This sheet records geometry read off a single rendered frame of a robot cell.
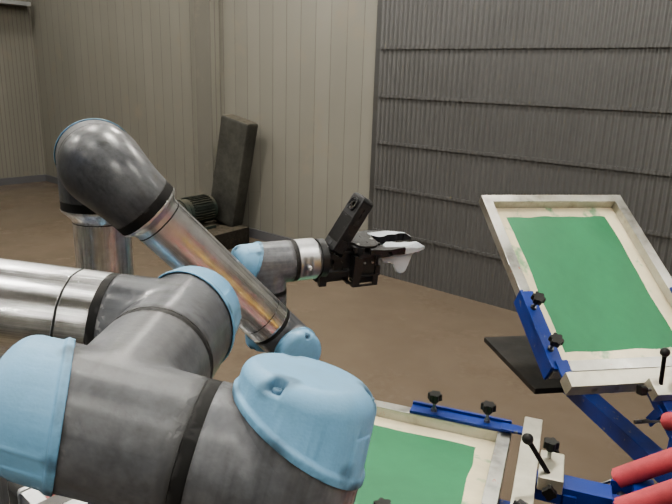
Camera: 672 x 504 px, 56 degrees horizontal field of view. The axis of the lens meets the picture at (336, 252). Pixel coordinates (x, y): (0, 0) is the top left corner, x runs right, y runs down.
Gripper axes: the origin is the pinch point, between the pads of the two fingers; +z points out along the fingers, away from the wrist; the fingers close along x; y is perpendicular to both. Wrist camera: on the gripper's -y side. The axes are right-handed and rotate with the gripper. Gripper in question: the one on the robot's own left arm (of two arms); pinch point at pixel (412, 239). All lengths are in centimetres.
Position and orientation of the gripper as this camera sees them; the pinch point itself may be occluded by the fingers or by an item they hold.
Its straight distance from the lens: 123.3
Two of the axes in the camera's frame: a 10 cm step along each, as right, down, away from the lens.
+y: -0.9, 9.2, 3.8
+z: 9.1, -0.8, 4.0
